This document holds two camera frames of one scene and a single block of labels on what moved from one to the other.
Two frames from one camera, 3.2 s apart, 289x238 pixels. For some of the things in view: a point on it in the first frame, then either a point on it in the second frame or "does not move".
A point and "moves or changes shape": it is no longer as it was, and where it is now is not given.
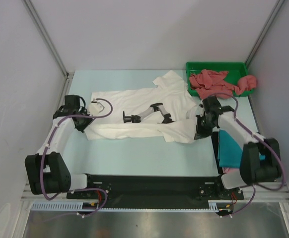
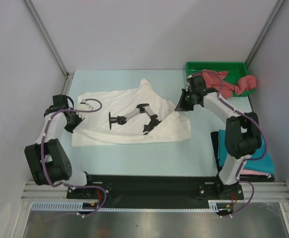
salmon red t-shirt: [208, 83] does not move
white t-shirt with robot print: [162, 110] moves or changes shape
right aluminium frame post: [263, 32] does not move
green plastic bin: [236, 70] does not move
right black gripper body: [204, 127] to [187, 102]
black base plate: [150, 191] does not move
